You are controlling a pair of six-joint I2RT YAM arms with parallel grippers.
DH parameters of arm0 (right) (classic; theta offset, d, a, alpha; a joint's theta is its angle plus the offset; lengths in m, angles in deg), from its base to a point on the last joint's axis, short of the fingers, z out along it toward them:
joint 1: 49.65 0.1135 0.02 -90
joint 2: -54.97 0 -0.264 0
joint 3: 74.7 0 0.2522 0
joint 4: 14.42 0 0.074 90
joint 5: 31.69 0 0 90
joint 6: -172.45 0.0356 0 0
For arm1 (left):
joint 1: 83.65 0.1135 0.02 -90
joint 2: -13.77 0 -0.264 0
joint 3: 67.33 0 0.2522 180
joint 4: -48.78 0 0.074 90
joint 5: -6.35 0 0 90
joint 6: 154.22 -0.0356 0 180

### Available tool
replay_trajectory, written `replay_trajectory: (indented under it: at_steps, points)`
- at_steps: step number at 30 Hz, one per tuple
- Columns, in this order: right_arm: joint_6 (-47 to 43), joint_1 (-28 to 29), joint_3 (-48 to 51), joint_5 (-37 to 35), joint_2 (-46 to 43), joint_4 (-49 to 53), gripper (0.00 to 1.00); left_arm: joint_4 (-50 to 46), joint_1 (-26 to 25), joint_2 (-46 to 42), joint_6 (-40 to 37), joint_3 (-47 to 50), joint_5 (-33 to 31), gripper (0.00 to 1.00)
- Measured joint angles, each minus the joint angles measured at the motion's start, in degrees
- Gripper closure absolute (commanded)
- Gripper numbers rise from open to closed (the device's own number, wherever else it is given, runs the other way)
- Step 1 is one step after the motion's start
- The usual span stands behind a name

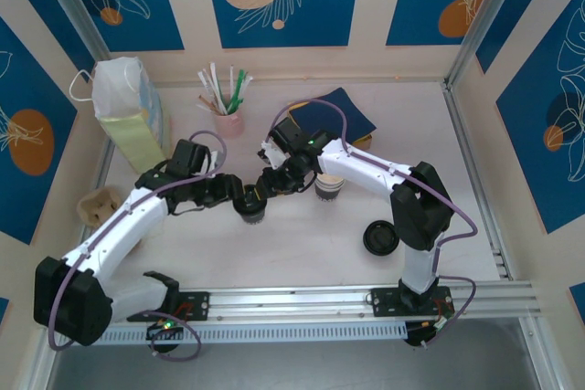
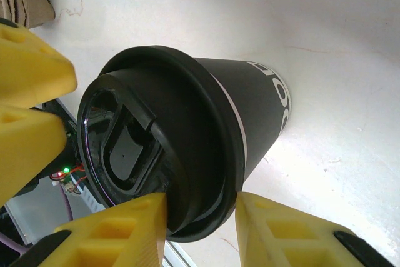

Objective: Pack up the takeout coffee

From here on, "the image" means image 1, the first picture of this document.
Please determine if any black plastic cup lid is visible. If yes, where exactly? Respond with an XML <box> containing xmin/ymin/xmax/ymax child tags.
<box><xmin>363</xmin><ymin>219</ymin><xmax>401</xmax><ymax>256</ymax></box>
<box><xmin>231</xmin><ymin>184</ymin><xmax>269</xmax><ymax>216</ymax></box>

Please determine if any printed paper gift bag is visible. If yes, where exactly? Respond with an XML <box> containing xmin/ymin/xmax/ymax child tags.
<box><xmin>68</xmin><ymin>56</ymin><xmax>174</xmax><ymax>172</ymax></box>

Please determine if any brown cardboard cup carrier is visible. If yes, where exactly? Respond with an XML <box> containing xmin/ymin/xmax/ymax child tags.
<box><xmin>76</xmin><ymin>184</ymin><xmax>125</xmax><ymax>227</ymax></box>

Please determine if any pink straw holder cup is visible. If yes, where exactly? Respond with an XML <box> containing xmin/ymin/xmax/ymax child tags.
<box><xmin>214</xmin><ymin>109</ymin><xmax>247</xmax><ymax>139</ymax></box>

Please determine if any navy blue napkin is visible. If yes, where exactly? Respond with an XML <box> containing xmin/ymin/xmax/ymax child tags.
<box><xmin>290</xmin><ymin>87</ymin><xmax>378</xmax><ymax>142</ymax></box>

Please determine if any small circuit board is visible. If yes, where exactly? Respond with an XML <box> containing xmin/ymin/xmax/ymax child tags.
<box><xmin>145</xmin><ymin>320</ymin><xmax>186</xmax><ymax>342</ymax></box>
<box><xmin>406</xmin><ymin>319</ymin><xmax>453</xmax><ymax>350</ymax></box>

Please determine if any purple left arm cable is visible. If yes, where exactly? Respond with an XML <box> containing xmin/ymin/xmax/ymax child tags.
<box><xmin>48</xmin><ymin>130</ymin><xmax>229</xmax><ymax>363</ymax></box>

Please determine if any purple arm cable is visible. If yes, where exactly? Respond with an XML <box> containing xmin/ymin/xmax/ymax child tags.
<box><xmin>48</xmin><ymin>130</ymin><xmax>229</xmax><ymax>363</ymax></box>
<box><xmin>271</xmin><ymin>100</ymin><xmax>479</xmax><ymax>350</ymax></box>

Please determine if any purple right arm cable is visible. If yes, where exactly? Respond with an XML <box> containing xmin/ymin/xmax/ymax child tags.
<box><xmin>271</xmin><ymin>100</ymin><xmax>479</xmax><ymax>350</ymax></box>

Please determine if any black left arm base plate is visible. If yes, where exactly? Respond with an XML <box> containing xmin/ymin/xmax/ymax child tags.
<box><xmin>171</xmin><ymin>290</ymin><xmax>211</xmax><ymax>321</ymax></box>

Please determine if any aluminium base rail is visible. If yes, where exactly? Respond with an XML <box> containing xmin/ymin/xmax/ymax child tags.
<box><xmin>177</xmin><ymin>282</ymin><xmax>545</xmax><ymax>322</ymax></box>

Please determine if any white slotted cable duct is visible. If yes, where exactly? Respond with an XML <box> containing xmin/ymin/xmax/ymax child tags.
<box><xmin>98</xmin><ymin>321</ymin><xmax>408</xmax><ymax>346</ymax></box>

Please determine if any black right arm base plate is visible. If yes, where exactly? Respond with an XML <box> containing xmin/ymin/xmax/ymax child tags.
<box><xmin>370</xmin><ymin>286</ymin><xmax>454</xmax><ymax>318</ymax></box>

